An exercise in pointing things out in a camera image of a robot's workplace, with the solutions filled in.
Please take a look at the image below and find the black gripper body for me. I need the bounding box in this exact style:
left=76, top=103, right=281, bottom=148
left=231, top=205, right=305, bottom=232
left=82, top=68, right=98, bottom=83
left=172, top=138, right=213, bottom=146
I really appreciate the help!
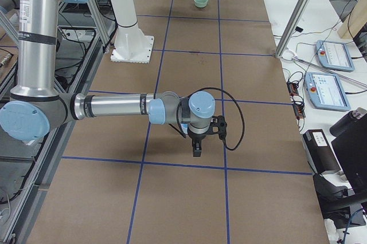
left=188, top=128, right=208, bottom=140

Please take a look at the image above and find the black water bottle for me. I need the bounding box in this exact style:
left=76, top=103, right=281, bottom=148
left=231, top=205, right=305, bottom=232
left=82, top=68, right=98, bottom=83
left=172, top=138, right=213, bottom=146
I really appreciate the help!
left=329, top=107, right=366, bottom=137

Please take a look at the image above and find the black box white label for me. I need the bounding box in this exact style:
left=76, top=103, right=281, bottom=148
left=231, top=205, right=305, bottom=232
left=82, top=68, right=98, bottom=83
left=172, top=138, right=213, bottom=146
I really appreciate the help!
left=302, top=129, right=341, bottom=175

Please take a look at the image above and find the near blue teach pendant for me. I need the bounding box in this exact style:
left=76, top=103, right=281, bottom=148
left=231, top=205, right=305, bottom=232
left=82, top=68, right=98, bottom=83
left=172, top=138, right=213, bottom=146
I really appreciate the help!
left=304, top=72, right=351, bottom=112

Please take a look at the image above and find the blue teach pendant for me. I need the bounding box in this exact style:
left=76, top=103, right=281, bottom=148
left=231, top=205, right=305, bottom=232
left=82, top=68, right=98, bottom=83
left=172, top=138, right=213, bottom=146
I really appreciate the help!
left=316, top=40, right=355, bottom=72
left=304, top=72, right=351, bottom=112

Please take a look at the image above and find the small black square pad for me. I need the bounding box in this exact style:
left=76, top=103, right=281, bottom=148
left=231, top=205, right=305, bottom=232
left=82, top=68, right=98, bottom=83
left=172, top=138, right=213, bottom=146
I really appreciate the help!
left=295, top=26, right=303, bottom=33

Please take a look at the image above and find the black computer monitor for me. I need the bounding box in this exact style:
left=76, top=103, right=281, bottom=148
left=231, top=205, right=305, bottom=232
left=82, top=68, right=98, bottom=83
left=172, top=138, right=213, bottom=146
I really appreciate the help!
left=331, top=129, right=366, bottom=194

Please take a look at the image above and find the far blue teach pendant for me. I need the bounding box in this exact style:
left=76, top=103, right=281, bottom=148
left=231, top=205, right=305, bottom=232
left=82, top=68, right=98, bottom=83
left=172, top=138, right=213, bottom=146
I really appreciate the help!
left=316, top=40, right=355, bottom=72

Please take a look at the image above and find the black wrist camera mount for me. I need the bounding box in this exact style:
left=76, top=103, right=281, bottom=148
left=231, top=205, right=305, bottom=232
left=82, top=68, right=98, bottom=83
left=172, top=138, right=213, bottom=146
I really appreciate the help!
left=210, top=115, right=227, bottom=143

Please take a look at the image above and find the black braided right cable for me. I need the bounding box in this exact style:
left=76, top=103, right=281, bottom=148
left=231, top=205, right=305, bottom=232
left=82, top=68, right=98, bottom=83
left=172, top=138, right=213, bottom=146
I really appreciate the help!
left=197, top=86, right=245, bottom=151

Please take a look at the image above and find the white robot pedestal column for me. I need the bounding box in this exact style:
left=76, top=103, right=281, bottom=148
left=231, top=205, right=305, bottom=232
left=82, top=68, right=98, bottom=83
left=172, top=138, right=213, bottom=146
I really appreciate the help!
left=111, top=0, right=154, bottom=64

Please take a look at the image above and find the metal rod green handle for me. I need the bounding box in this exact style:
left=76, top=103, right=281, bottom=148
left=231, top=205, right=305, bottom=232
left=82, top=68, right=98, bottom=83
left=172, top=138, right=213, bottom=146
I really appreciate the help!
left=286, top=49, right=366, bottom=88

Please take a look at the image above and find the aluminium side frame rail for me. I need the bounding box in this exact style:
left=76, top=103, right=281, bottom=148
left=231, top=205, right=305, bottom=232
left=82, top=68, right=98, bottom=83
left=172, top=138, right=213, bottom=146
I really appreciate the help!
left=1, top=0, right=115, bottom=243

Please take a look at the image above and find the aluminium frame post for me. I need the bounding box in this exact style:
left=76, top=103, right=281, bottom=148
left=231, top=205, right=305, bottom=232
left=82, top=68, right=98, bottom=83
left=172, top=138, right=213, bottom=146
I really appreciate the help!
left=274, top=0, right=309, bottom=58

